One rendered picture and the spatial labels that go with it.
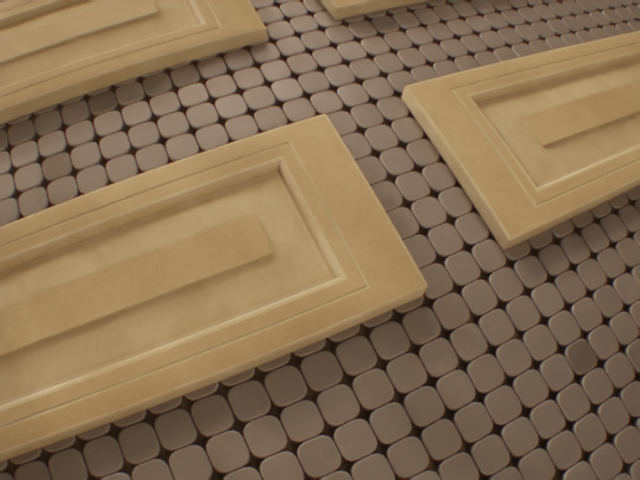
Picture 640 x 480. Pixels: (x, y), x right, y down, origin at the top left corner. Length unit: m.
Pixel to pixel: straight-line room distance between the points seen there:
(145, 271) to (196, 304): 0.05
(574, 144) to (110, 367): 0.49
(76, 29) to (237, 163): 0.27
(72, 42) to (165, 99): 0.14
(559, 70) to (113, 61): 0.49
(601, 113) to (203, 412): 0.51
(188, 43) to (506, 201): 0.35
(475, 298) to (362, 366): 0.12
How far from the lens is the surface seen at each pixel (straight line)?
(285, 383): 0.42
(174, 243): 0.45
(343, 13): 0.65
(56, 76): 0.60
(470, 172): 0.52
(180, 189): 0.47
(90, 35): 0.64
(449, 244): 0.49
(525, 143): 0.57
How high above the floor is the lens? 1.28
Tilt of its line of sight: 62 degrees down
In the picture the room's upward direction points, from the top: 10 degrees clockwise
